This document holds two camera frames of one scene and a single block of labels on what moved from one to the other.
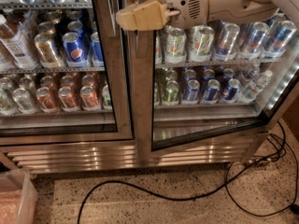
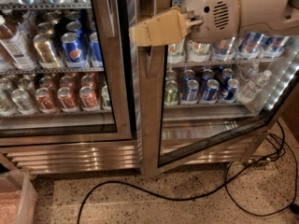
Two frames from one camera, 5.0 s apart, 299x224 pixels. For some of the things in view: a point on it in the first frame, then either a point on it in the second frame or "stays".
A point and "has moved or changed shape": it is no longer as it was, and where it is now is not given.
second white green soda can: (202, 43) stays
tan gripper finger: (149, 16) -> (168, 26)
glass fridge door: (217, 79) has moved or changed shape
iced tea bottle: (17, 46) stays
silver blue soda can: (226, 46) stays
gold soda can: (48, 57) stays
